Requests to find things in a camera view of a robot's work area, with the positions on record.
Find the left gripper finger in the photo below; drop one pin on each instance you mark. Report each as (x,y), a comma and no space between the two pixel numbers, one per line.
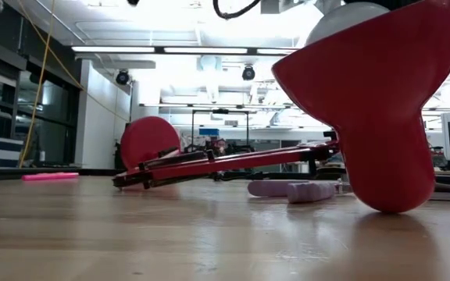
(385,4)

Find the white lightbulb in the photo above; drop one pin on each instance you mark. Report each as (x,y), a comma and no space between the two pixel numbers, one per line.
(338,21)

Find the red desk lamp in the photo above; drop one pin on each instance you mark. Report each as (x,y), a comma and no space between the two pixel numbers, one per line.
(385,117)

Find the black ceiling spotlight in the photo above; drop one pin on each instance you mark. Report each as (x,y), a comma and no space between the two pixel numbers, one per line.
(248,73)
(122,77)

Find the blue background box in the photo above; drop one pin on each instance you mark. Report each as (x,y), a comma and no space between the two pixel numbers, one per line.
(209,132)

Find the person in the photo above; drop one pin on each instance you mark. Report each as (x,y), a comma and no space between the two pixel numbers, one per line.
(220,146)

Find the pink marker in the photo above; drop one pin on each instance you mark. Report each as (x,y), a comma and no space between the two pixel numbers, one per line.
(49,176)

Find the black background rig frame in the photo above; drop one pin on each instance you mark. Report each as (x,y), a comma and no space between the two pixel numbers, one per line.
(220,111)

